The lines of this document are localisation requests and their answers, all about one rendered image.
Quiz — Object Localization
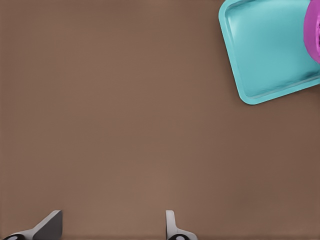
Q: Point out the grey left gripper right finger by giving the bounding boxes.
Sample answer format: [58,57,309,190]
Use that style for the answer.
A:
[165,209,198,240]

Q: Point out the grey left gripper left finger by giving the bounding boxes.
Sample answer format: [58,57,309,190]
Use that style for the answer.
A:
[0,209,63,240]

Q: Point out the teal rectangular tray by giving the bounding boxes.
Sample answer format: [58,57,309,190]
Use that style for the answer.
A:
[218,0,320,105]

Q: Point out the purple plate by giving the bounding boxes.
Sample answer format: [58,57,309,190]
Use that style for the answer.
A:
[303,0,320,63]

